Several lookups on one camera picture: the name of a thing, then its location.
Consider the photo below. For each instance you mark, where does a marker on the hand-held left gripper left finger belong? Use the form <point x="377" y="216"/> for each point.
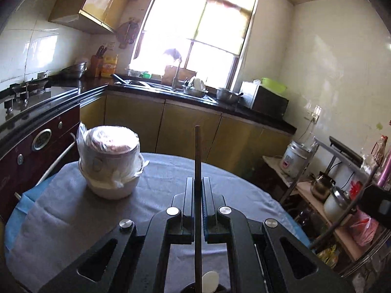
<point x="186" y="201"/>

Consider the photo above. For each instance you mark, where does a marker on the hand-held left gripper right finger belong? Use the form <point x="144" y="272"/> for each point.
<point x="209" y="201"/>

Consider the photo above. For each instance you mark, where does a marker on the long dark chopstick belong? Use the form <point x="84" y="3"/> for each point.
<point x="198" y="158"/>

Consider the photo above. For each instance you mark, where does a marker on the white plastic spoon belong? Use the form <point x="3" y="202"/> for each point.
<point x="210" y="280"/>

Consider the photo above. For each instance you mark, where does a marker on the black utensil holder cup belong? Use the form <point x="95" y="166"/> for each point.
<point x="187" y="289"/>

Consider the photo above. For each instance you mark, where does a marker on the red plastic bag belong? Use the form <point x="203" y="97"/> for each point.
<point x="363" y="229"/>

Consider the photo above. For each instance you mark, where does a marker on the pink bottle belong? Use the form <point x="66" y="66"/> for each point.
<point x="385" y="168"/>

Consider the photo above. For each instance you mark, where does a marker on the metal pot with lid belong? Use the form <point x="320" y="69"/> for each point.
<point x="336" y="207"/>

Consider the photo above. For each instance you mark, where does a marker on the clear plastic bottle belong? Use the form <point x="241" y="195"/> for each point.
<point x="379" y="149"/>

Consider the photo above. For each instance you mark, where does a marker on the metal kettle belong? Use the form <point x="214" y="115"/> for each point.
<point x="320" y="187"/>

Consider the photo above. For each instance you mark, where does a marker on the black flat appliance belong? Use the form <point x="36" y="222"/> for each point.
<point x="345" y="149"/>

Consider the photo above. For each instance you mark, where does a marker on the metal shelf rack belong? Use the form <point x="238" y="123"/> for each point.
<point x="305" y="189"/>

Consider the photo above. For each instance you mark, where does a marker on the yellow packet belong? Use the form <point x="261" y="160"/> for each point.
<point x="328" y="256"/>

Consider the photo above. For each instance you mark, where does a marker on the white rice cooker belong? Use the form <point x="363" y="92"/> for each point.
<point x="293" y="158"/>

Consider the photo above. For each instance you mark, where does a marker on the metal mixing basin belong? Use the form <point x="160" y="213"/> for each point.
<point x="227" y="96"/>

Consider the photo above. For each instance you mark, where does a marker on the dish rack with dishes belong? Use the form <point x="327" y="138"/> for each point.
<point x="195" y="87"/>

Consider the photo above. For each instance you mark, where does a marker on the dark microwave oven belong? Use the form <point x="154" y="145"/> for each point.
<point x="268" y="102"/>

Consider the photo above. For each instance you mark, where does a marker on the wooden cutting board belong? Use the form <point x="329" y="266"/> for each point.
<point x="186" y="76"/>

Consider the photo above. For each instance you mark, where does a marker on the metal sink faucet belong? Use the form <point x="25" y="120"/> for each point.
<point x="175" y="76"/>

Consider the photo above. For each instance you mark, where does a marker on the grey tablecloth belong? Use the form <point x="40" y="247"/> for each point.
<point x="61" y="213"/>

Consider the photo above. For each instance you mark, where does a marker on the green plastic basin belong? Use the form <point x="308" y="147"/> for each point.
<point x="275" y="84"/>

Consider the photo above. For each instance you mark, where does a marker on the black frying pan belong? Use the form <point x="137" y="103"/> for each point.
<point x="122" y="79"/>

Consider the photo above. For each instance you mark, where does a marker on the yellow oil bottle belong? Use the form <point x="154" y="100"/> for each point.
<point x="109" y="65"/>

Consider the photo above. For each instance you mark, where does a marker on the blue table cover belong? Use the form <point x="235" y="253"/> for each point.
<point x="26" y="201"/>

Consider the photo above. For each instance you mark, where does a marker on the wooden knife block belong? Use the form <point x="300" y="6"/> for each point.
<point x="96" y="65"/>

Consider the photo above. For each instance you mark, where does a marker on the stacked metal basins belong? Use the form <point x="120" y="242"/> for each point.
<point x="74" y="70"/>

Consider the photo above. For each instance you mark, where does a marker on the maroon built-in oven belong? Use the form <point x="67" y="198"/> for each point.
<point x="18" y="158"/>

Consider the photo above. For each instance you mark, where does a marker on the kitchen window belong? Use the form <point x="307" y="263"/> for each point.
<point x="198" y="21"/>

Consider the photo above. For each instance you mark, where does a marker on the black gas stove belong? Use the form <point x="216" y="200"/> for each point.
<point x="36" y="97"/>

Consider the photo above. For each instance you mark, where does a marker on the white wall socket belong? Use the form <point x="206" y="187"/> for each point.
<point x="313" y="114"/>

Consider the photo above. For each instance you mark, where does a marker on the round wall hanging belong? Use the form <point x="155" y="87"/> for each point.
<point x="128" y="32"/>

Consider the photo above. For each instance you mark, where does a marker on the yellow wall cabinet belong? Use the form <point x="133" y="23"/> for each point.
<point x="88" y="6"/>

